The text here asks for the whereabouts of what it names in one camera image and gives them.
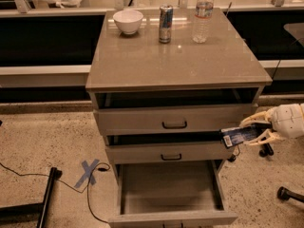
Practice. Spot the middle drawer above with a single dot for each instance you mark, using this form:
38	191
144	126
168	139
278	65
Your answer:
174	152

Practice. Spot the drawer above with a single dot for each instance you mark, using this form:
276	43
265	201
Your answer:
174	152
153	120
181	194

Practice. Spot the silver blue drink can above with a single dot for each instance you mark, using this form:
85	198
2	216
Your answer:
165	25

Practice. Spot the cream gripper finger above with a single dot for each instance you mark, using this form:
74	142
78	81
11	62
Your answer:
263	117
267	136

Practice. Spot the dark blue rxbar wrapper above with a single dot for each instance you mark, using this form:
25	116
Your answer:
237	135

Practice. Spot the black stand leg right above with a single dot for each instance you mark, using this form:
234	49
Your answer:
265	149

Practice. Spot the metal window railing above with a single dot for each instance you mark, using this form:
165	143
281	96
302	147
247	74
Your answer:
47	11

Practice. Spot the bottom drawer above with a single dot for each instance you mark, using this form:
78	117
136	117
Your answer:
181	194

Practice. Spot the blue tape cross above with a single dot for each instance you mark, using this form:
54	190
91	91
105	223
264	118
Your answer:
87	176

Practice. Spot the top drawer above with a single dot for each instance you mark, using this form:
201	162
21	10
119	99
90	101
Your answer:
153	120

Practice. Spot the clear water bottle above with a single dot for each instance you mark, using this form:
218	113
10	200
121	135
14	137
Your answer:
202	20

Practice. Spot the black stand leg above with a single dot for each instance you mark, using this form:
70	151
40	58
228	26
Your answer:
265	149
37	212

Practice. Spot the black stand leg left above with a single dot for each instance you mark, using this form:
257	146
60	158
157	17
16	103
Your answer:
37	212

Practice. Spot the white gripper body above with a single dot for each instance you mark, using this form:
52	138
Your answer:
289	121

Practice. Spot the white bowl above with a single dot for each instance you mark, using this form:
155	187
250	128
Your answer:
128	21

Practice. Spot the black caster wheel leg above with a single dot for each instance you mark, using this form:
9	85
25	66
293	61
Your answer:
286	194

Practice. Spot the grey drawer cabinet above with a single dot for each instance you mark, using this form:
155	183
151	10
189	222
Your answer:
139	71

